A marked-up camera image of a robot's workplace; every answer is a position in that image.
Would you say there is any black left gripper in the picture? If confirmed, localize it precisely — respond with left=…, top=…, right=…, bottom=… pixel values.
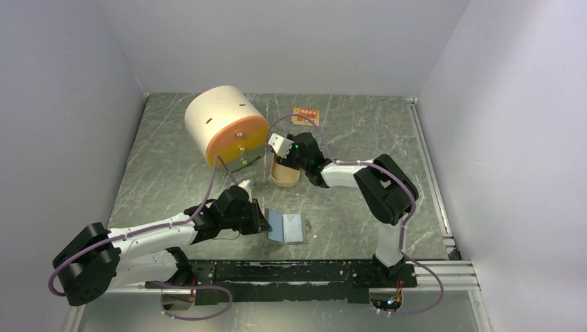
left=221, top=197, right=272, bottom=234

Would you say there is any gold oval tray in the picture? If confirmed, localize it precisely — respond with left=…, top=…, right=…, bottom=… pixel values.
left=270, top=155, right=301, bottom=187

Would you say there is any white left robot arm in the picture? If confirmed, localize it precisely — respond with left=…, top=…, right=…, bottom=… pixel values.
left=49, top=185, right=272, bottom=306

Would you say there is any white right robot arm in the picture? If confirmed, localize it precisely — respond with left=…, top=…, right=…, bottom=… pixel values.
left=268, top=132, right=419, bottom=286

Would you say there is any cream cylindrical drawer box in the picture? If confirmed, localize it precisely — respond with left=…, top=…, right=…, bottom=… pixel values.
left=184, top=85, right=269, bottom=172

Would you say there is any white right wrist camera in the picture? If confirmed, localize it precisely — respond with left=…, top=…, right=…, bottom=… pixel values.
left=268, top=133, right=294, bottom=158

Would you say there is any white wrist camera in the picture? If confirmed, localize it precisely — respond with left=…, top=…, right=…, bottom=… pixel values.
left=238, top=179, right=255, bottom=192
left=268, top=133, right=294, bottom=158

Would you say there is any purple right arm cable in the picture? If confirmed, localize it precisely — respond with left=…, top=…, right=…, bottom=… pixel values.
left=264, top=113, right=418, bottom=257

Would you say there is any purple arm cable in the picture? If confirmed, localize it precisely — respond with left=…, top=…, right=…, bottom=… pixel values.
left=264, top=113, right=418, bottom=257
left=48, top=156, right=240, bottom=297

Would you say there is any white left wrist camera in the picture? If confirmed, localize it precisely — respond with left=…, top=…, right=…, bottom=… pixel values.
left=238, top=179, right=255, bottom=192

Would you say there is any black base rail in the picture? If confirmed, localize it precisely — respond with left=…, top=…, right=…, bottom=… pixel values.
left=162, top=259, right=417, bottom=305

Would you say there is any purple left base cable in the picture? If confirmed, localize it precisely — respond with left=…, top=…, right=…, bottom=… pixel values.
left=146, top=280, right=233, bottom=322

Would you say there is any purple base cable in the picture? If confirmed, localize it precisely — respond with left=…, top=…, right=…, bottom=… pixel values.
left=373, top=254, right=446, bottom=318
left=146, top=280, right=233, bottom=322

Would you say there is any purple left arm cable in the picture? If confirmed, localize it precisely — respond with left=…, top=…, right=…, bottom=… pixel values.
left=48, top=156, right=240, bottom=297

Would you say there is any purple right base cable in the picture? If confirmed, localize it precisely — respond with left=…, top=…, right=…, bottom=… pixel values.
left=373, top=254, right=446, bottom=318

